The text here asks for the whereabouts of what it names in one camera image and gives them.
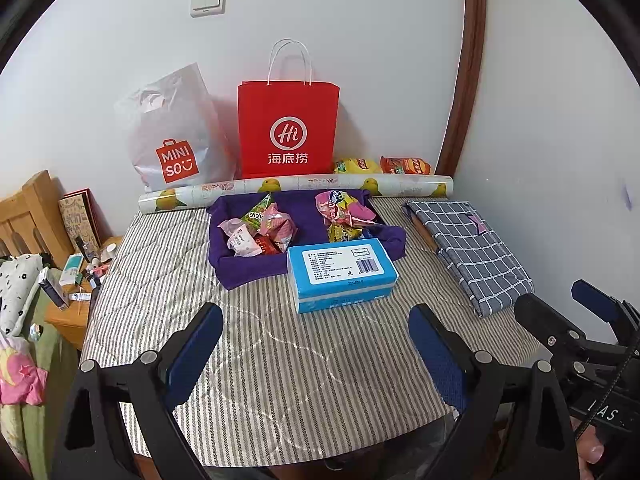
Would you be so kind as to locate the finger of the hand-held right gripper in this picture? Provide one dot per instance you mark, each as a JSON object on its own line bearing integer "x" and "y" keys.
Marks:
{"x": 592, "y": 297}
{"x": 550, "y": 327}

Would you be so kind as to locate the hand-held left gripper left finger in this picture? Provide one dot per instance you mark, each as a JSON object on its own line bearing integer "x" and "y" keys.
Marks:
{"x": 195, "y": 347}

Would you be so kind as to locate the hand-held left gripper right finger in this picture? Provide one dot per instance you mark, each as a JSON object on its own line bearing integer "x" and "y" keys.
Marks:
{"x": 440, "y": 355}

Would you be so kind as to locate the green snack packet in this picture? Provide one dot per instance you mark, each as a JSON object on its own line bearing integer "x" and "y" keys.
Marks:
{"x": 255, "y": 217}

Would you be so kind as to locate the pink and silver snack packet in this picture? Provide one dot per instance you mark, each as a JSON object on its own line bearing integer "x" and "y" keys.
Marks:
{"x": 280, "y": 227}

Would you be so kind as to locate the yellow cookie snack packet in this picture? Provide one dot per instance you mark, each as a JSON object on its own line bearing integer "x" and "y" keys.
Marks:
{"x": 345, "y": 234}

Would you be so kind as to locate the purple cloth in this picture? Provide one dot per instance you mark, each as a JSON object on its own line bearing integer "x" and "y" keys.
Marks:
{"x": 305, "y": 210}

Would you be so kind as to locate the pink and yellow snack packet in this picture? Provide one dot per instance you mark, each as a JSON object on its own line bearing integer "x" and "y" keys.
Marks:
{"x": 340, "y": 201}

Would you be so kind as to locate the person's right hand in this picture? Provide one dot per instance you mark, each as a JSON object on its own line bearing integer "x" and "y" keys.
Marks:
{"x": 590, "y": 452}

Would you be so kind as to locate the striped bed mattress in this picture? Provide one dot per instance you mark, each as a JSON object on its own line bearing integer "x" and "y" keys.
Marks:
{"x": 280, "y": 360}

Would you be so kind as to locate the grey checked pillow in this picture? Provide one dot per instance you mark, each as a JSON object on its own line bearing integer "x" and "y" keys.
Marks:
{"x": 475, "y": 255}

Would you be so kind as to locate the white and pink snack packet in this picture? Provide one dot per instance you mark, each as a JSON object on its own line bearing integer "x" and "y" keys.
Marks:
{"x": 242, "y": 245}

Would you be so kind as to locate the blue tissue pack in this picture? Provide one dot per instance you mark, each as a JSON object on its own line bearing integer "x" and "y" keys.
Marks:
{"x": 345, "y": 275}

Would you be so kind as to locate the small red snack packet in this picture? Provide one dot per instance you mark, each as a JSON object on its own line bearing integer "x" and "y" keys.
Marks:
{"x": 267, "y": 246}

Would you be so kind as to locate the wooden nightstand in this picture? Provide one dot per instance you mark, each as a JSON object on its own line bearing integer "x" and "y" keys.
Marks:
{"x": 70, "y": 320}

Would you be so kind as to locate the white and green box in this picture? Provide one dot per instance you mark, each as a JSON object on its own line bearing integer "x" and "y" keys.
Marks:
{"x": 73, "y": 269}

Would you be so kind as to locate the dark blue box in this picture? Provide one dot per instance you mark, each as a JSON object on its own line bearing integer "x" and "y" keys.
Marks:
{"x": 54, "y": 288}

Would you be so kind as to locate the brown patterned book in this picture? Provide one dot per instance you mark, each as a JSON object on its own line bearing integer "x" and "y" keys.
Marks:
{"x": 80, "y": 220}

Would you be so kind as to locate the green blanket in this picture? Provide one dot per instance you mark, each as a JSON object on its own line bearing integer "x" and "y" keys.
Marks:
{"x": 45, "y": 435}

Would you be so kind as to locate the pink star print cloth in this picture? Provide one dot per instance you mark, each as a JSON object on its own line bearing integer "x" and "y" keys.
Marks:
{"x": 20, "y": 375}

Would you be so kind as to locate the white spotted pillow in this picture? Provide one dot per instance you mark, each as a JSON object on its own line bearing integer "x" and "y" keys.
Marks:
{"x": 17, "y": 290}

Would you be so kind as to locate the red chips bag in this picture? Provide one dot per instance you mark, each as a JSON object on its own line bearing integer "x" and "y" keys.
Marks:
{"x": 406, "y": 166}

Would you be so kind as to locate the fruit print tablecloth roll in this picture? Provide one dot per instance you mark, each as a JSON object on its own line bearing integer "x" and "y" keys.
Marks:
{"x": 310, "y": 184}

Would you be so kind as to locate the yellow chips bag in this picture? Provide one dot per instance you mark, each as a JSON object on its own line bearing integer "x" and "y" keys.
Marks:
{"x": 356, "y": 166}

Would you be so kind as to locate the wooden headboard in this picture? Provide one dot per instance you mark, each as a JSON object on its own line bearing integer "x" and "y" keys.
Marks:
{"x": 30, "y": 210}

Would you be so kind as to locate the white plastic bag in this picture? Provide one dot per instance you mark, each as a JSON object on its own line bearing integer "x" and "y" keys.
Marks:
{"x": 170, "y": 120}

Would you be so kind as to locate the red paper bag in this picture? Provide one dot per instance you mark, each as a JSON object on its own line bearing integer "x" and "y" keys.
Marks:
{"x": 290, "y": 110}

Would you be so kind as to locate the brown wooden door frame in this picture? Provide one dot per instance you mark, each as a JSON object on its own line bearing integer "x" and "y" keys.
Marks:
{"x": 472, "y": 60}

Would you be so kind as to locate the white wall light switch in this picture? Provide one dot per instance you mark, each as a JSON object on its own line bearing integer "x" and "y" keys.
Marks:
{"x": 207, "y": 1}

